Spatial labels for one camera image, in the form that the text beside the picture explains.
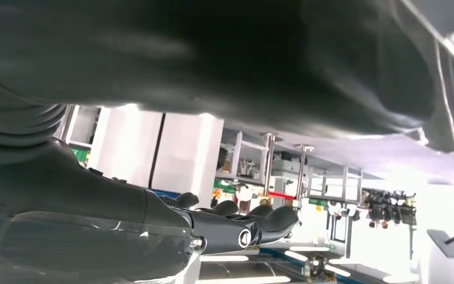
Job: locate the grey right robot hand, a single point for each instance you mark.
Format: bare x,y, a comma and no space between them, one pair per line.
74,204

